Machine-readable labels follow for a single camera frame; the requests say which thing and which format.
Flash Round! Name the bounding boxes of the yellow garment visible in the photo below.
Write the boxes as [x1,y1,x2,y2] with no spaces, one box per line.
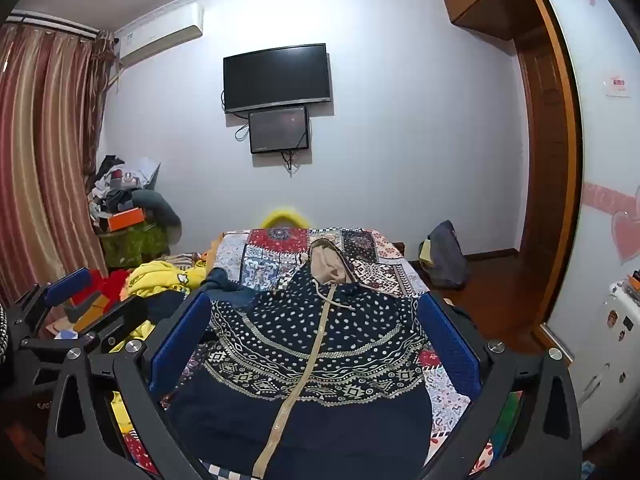
[107,260,208,353]

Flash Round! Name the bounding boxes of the small black wall monitor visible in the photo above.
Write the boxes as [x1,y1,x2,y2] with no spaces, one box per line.
[248,105,310,154]

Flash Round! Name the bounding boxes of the pink heart sticker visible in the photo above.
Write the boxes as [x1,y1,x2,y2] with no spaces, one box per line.
[611,208,640,265]

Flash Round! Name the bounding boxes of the white air conditioner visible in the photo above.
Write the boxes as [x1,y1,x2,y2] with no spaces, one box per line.
[116,2,206,68]

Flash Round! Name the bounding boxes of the blue garment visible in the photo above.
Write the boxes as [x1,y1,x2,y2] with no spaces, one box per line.
[200,267,263,313]

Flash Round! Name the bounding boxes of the orange box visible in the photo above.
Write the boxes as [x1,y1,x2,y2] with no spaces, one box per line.
[106,208,148,232]

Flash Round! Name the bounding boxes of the grey bag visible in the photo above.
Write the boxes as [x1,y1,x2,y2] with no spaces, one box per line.
[427,220,470,290]

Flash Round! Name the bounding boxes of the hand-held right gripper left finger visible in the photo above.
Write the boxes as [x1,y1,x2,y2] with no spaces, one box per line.
[44,290,216,480]

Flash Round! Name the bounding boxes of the yellow ring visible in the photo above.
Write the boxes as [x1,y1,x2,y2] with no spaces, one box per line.
[260,208,311,231]

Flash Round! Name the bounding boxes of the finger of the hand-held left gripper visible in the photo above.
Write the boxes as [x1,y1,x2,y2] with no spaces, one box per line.
[10,267,94,333]
[20,294,149,357]

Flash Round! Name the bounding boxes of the patchwork bedspread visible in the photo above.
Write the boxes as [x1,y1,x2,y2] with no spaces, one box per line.
[107,227,523,480]

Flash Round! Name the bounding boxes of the green patterned cloth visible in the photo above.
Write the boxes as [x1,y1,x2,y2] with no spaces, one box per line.
[99,224,171,268]

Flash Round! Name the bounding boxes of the black wall television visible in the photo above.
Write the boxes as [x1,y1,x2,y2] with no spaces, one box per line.
[223,43,333,114]

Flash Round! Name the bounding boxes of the small pink wall sticker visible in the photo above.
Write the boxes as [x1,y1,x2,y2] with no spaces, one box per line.
[604,75,631,98]

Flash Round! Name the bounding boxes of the striped red curtain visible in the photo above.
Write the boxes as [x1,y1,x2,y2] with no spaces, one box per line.
[0,22,118,306]

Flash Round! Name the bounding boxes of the navy patterned hooded jacket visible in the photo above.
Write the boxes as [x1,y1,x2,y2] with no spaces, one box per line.
[165,239,435,478]

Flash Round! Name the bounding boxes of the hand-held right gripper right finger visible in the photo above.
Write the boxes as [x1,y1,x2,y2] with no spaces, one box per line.
[417,290,584,480]

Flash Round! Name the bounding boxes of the pile of mixed clothes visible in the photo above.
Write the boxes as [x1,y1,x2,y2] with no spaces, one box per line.
[87,155,182,233]

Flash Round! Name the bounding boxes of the red cloth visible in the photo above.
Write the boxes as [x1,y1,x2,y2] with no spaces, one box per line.
[90,269,133,306]

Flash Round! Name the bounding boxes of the white refrigerator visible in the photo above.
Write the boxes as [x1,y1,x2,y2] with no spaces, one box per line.
[570,275,640,451]

